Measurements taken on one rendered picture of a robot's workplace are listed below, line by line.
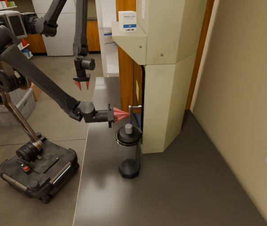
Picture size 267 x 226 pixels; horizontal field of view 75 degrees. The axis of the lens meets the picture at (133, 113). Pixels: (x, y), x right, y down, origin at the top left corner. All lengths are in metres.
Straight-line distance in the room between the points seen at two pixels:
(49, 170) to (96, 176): 1.08
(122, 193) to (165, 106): 0.41
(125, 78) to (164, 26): 0.51
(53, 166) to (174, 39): 1.62
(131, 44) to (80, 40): 0.53
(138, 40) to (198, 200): 0.65
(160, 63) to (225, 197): 0.60
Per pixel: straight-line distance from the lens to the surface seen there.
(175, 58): 0.67
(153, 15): 0.62
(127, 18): 0.67
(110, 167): 0.87
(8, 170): 2.10
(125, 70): 1.04
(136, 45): 0.62
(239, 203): 0.88
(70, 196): 1.96
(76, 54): 1.10
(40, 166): 1.94
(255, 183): 0.92
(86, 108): 0.74
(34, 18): 1.41
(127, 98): 1.13
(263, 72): 0.81
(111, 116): 0.78
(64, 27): 5.70
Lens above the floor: 1.63
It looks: 35 degrees down
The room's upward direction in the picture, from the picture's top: straight up
